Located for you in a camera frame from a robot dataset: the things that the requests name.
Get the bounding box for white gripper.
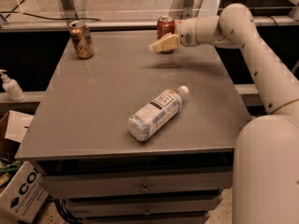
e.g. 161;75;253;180
149;18;199;53

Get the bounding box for red coke can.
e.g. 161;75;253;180
157;15;176;53

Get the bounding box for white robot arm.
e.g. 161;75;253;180
149;4;299;224

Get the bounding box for gold brown soda can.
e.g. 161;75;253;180
68;21;93;59

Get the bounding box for clear plastic water bottle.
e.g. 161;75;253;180
128;86;189;142

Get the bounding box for grey drawer cabinet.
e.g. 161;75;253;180
17;31;249;224

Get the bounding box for white pump dispenser bottle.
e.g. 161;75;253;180
0;69;25;102

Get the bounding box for white cardboard box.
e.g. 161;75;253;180
0;110;48;224

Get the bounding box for black cable on ledge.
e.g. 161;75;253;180
0;0;102;22

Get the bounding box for black cables under cabinet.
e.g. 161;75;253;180
53;198;82;224

